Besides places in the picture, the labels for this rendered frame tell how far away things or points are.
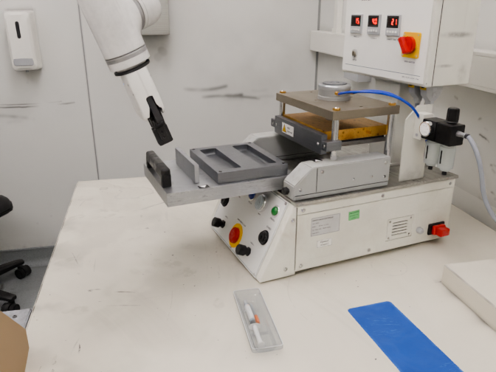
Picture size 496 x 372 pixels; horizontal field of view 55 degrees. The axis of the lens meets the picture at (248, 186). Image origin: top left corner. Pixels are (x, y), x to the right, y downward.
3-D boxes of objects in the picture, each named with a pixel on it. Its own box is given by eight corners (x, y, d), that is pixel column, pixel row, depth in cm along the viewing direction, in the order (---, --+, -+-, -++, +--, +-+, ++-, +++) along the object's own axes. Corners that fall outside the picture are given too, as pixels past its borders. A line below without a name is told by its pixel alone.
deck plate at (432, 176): (370, 144, 148) (371, 141, 148) (458, 178, 118) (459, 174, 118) (233, 162, 131) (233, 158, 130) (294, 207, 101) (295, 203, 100)
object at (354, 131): (336, 123, 132) (339, 88, 128) (390, 142, 113) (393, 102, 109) (281, 129, 125) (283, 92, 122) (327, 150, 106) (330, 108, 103)
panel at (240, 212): (210, 225, 131) (236, 164, 128) (255, 278, 106) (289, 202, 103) (204, 224, 130) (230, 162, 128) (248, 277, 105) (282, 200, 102)
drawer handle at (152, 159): (155, 166, 112) (153, 149, 110) (171, 187, 99) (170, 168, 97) (146, 167, 111) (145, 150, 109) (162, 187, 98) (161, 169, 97)
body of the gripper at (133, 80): (108, 66, 98) (131, 115, 103) (116, 72, 89) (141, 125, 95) (141, 52, 100) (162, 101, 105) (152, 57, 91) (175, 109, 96)
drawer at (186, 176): (255, 163, 126) (255, 134, 123) (296, 190, 107) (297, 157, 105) (144, 178, 115) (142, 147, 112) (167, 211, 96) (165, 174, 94)
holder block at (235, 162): (251, 150, 123) (251, 141, 122) (287, 174, 106) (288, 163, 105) (190, 159, 117) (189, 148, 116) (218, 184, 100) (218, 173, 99)
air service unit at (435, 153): (419, 161, 114) (427, 99, 109) (467, 179, 102) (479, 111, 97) (402, 164, 112) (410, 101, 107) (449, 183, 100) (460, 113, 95)
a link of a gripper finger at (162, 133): (146, 117, 100) (159, 145, 103) (150, 121, 97) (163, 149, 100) (160, 111, 100) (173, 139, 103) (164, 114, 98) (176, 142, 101)
